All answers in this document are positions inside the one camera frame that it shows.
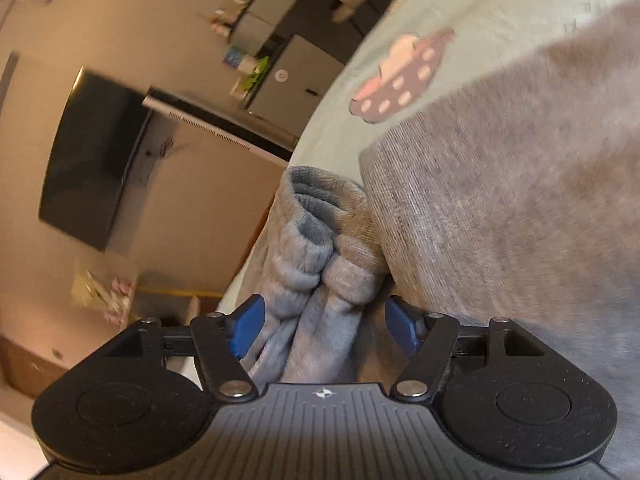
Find tall white panel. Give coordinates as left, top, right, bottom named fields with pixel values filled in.
left=142, top=87, right=297, bottom=164

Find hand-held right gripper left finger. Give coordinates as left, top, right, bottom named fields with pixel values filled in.
left=102, top=295, right=266, bottom=405

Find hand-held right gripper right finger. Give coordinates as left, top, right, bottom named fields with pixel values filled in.
left=385, top=296, right=545, bottom=406

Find green leafy item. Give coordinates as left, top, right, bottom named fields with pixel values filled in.
left=240, top=55, right=271, bottom=89

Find cardboard box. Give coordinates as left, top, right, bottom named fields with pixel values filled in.
left=0, top=332, right=69, bottom=402

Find black wall television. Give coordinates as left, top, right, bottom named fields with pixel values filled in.
left=38, top=67, right=154, bottom=254

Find light green printed bedsheet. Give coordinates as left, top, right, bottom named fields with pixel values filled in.
left=219, top=0, right=640, bottom=322

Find grey pants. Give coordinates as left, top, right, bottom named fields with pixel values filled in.
left=244, top=0, right=640, bottom=480

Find small grey cabinet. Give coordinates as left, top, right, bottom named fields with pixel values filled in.
left=242, top=34, right=349, bottom=132

